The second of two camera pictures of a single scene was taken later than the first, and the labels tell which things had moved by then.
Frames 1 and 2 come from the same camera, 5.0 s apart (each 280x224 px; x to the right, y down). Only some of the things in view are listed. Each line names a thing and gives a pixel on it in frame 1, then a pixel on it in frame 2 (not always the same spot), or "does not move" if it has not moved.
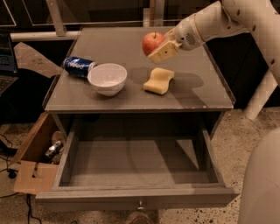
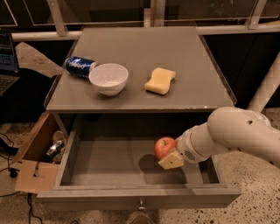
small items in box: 54,152 does not move
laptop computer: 8,69 does not move
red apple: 151,40 → 163,145
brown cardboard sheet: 29,59 does not move
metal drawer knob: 140,207 does not move
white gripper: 185,34 → 185,148
